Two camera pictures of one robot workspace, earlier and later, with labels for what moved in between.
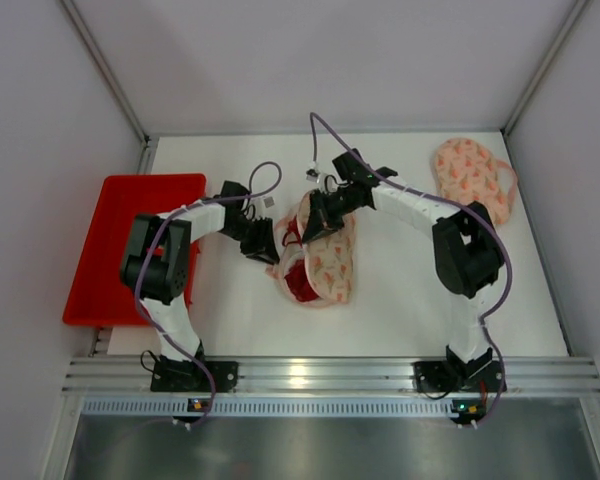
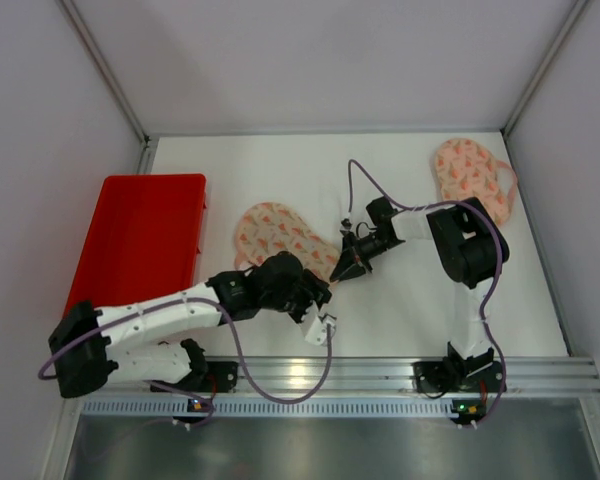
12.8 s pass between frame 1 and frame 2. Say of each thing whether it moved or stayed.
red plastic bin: stayed
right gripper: moved
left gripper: moved
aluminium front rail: stayed
